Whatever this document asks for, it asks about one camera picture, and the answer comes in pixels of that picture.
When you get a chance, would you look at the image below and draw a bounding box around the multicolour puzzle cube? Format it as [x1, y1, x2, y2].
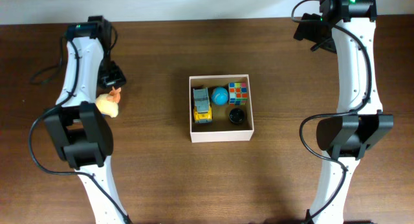
[228, 82, 248, 106]

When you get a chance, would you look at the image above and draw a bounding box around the yellow grey toy truck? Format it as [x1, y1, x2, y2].
[193, 88, 213, 124]

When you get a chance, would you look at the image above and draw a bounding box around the blue toy ball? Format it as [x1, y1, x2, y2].
[212, 87, 229, 106]

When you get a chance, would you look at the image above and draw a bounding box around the black round puck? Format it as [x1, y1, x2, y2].
[229, 108, 246, 125]

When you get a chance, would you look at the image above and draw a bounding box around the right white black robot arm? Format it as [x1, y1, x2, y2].
[292, 0, 394, 223]

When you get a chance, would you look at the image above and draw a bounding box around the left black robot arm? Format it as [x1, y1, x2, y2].
[40, 16, 131, 223]

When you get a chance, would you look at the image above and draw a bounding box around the white open cardboard box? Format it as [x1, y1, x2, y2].
[189, 74, 254, 142]

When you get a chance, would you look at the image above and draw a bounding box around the left black cable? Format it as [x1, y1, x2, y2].
[27, 23, 133, 224]

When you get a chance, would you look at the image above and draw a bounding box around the black cable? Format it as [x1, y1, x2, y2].
[27, 23, 133, 224]
[290, 0, 373, 224]

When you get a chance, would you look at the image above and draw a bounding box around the right black cable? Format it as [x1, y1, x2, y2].
[290, 0, 373, 224]

